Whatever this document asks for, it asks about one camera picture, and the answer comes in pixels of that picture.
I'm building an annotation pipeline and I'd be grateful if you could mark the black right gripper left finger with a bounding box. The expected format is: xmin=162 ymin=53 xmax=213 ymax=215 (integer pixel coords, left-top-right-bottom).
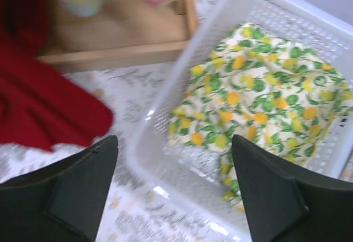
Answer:
xmin=1 ymin=136 xmax=119 ymax=241

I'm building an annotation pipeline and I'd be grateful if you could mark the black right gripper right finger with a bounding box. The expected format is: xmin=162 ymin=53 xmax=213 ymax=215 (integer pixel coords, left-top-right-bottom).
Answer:
xmin=232 ymin=135 xmax=352 ymax=241

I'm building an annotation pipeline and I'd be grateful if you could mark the red dress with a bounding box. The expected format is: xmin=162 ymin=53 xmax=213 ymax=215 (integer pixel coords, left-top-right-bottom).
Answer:
xmin=1 ymin=0 xmax=114 ymax=151

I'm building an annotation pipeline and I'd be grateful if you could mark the lemon print skirt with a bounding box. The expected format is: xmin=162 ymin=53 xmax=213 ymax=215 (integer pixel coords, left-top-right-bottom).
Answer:
xmin=168 ymin=23 xmax=352 ymax=209

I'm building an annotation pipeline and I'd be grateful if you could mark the floral table mat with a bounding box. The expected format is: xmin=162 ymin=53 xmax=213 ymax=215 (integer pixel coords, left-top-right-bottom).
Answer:
xmin=1 ymin=0 xmax=352 ymax=241

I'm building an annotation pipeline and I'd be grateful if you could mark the white plastic basket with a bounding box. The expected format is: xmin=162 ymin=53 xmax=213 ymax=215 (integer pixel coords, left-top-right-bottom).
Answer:
xmin=126 ymin=0 xmax=352 ymax=241

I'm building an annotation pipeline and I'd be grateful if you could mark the wooden clothes rack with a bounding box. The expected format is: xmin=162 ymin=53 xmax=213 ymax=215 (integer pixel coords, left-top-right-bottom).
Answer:
xmin=39 ymin=0 xmax=199 ymax=73

